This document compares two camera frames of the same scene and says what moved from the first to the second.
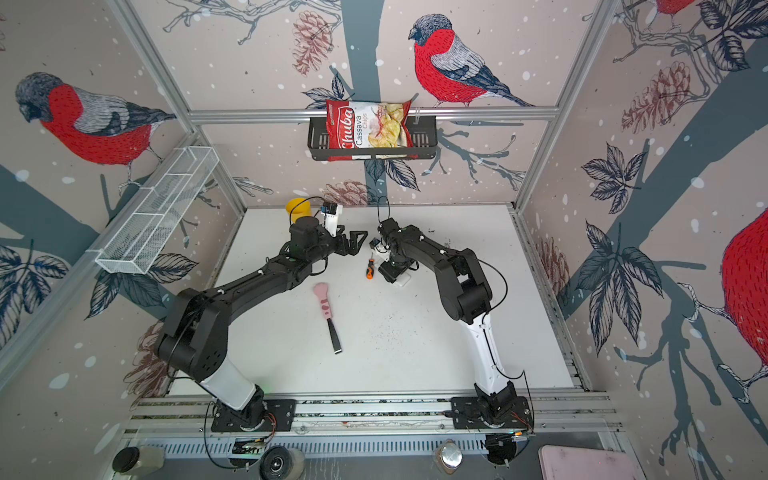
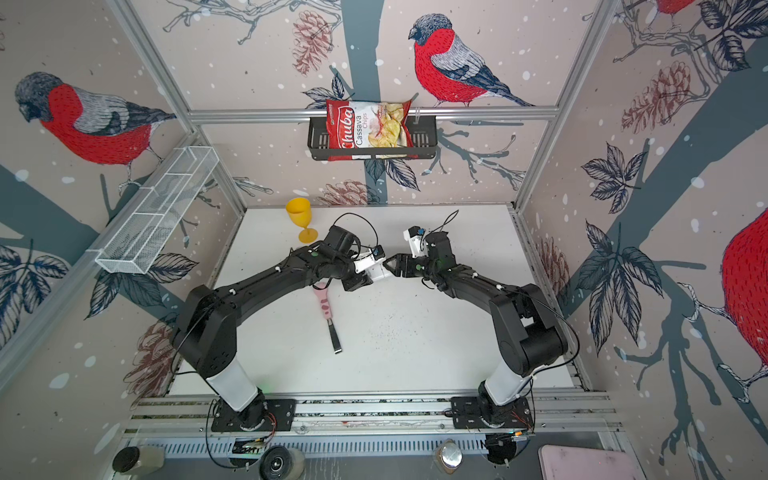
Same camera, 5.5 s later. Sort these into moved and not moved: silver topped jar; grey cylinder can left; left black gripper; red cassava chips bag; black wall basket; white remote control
Moved: left black gripper; white remote control
Not moved: black wall basket; silver topped jar; red cassava chips bag; grey cylinder can left
